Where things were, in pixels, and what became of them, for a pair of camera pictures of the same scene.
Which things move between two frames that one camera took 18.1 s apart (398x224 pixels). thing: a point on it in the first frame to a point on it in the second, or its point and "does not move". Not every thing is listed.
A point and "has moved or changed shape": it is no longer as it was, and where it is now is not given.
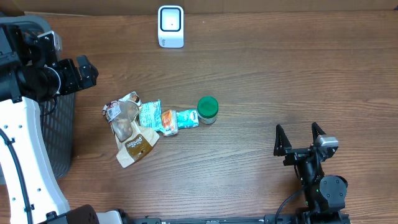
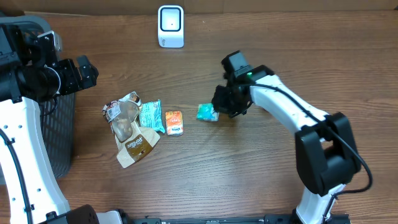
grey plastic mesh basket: x=58 y=111 does not move
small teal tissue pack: x=187 y=119 to x=206 y=112
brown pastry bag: x=133 y=140 does not move
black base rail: x=244 y=219 does not move
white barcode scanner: x=170 y=21 does not move
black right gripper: x=296 y=155 to x=222 y=106
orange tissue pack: x=170 y=122 has moved or changed shape
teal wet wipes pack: x=151 y=116 does not move
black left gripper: x=75 y=81 does not move
